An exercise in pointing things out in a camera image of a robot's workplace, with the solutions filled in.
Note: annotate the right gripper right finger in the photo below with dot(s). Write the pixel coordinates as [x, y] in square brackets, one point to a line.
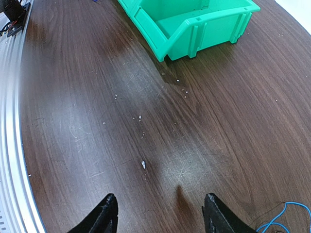
[218, 218]

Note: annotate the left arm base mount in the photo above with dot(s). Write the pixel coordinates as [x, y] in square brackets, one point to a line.
[17, 12]

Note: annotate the front aluminium rail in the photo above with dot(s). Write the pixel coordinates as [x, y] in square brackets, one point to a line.
[18, 210]

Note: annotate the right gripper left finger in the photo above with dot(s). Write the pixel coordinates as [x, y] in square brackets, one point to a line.
[102, 219]

